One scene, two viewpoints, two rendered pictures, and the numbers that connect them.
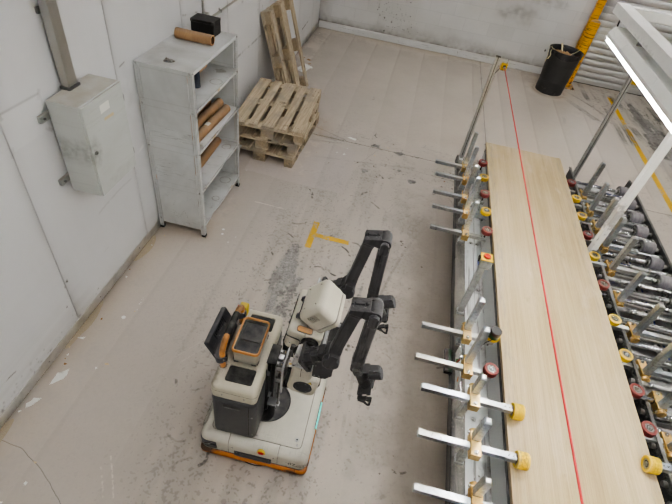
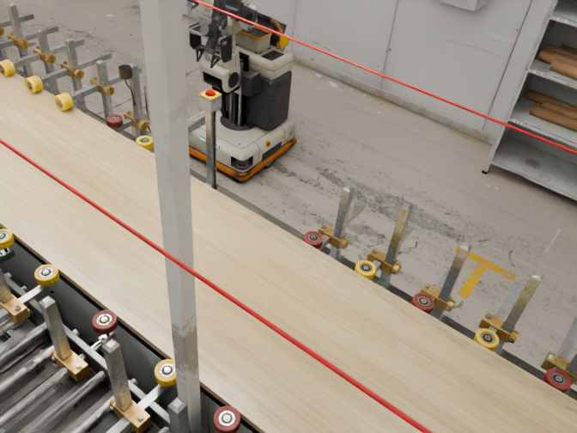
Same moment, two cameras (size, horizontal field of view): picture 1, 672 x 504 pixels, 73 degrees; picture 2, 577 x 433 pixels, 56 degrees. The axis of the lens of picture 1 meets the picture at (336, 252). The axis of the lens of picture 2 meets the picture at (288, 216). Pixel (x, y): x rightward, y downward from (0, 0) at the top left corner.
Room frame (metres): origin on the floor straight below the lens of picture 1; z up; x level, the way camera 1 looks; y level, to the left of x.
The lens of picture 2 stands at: (3.42, -2.55, 2.42)
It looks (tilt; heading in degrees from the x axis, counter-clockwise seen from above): 42 degrees down; 118
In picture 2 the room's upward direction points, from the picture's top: 6 degrees clockwise
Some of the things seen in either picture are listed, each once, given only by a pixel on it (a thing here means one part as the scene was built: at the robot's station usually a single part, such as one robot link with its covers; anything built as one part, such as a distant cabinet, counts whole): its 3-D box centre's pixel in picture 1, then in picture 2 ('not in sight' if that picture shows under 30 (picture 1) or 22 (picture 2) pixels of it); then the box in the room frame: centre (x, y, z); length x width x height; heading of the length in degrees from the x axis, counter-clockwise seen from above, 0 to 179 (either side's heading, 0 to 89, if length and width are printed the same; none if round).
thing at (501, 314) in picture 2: (459, 178); (500, 317); (3.52, -0.95, 0.82); 0.43 x 0.03 x 0.04; 85
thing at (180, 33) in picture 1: (194, 36); not in sight; (3.63, 1.40, 1.59); 0.30 x 0.08 x 0.08; 85
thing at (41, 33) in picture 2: (469, 500); (50, 70); (0.82, -0.79, 0.86); 0.04 x 0.04 x 0.48; 85
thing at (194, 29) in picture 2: (326, 345); (211, 38); (1.41, -0.04, 0.99); 0.28 x 0.16 x 0.22; 176
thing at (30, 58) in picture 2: (470, 502); (45, 52); (0.78, -0.76, 0.95); 0.50 x 0.04 x 0.04; 85
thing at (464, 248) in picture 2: (467, 188); (447, 289); (3.31, -0.99, 0.88); 0.04 x 0.04 x 0.48; 85
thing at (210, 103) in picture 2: (484, 261); (210, 101); (2.07, -0.89, 1.18); 0.07 x 0.07 x 0.08; 85
